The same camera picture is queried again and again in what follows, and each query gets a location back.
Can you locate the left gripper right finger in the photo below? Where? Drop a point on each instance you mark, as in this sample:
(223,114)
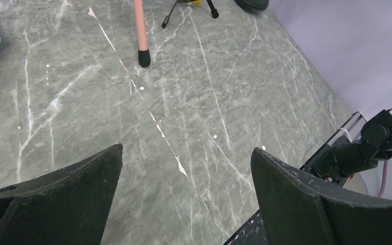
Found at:
(299,208)

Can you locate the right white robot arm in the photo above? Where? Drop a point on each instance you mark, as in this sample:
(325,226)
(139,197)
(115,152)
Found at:
(337,163)

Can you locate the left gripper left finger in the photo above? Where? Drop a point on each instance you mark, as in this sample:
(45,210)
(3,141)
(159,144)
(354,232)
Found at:
(67,206)

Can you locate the pink music stand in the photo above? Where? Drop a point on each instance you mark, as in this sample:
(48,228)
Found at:
(144,58)

